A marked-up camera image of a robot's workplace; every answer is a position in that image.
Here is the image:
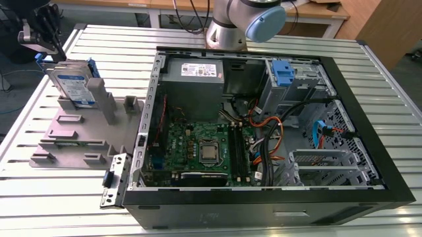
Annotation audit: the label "hard disk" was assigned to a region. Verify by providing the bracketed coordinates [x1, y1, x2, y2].
[35, 53, 100, 109]

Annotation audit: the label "grey power supply unit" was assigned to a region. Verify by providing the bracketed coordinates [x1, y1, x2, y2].
[159, 58, 226, 121]

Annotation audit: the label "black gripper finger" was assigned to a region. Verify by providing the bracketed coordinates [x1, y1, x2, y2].
[35, 3, 67, 62]

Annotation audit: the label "thick black cable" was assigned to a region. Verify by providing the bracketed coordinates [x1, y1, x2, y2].
[264, 98, 330, 187]
[262, 98, 330, 187]

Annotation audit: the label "CPU socket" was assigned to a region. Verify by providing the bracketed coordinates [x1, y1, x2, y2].
[196, 139, 226, 167]

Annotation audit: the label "black bin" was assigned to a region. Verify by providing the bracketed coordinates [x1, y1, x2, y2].
[0, 6, 43, 64]

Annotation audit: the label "orange yellow power wires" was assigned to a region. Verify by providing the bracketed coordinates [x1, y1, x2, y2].
[248, 116, 286, 163]

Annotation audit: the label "red orange disk power wire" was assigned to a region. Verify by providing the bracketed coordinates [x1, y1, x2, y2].
[329, 127, 359, 139]

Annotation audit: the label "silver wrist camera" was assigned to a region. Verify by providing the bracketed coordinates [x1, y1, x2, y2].
[17, 18, 56, 54]

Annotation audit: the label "black graphics card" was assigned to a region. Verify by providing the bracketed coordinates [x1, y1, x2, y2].
[171, 171, 230, 187]

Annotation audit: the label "wooden cabinet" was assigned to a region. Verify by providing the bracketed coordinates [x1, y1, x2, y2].
[334, 0, 422, 72]

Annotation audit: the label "silver disk bay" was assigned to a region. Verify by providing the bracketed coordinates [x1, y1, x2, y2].
[286, 148, 385, 188]

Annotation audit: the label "blue video port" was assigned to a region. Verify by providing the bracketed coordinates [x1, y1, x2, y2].
[103, 171, 115, 189]

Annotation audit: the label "silver slot bracket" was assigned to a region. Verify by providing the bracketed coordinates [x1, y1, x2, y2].
[99, 153, 130, 210]

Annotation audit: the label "silver CPU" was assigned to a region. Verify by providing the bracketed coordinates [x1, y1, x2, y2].
[199, 145, 220, 160]

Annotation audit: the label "wooden desk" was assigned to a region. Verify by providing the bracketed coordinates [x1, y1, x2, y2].
[32, 0, 351, 38]

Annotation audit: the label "blue data wire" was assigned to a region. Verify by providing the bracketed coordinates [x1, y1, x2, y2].
[311, 119, 331, 150]

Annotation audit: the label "blue drive latch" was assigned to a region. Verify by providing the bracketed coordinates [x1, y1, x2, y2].
[271, 60, 294, 87]

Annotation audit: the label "black open PC case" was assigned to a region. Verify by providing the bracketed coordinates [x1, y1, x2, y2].
[122, 45, 417, 230]

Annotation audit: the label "green motherboard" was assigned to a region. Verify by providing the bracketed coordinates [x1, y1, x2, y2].
[144, 120, 264, 187]

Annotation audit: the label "black RAM slot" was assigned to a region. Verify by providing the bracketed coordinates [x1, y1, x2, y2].
[238, 123, 252, 181]
[228, 124, 242, 182]

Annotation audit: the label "grey parts rack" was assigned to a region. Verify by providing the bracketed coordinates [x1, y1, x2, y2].
[29, 78, 146, 171]

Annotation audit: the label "silver drive cage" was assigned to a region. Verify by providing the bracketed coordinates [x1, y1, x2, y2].
[259, 58, 337, 124]

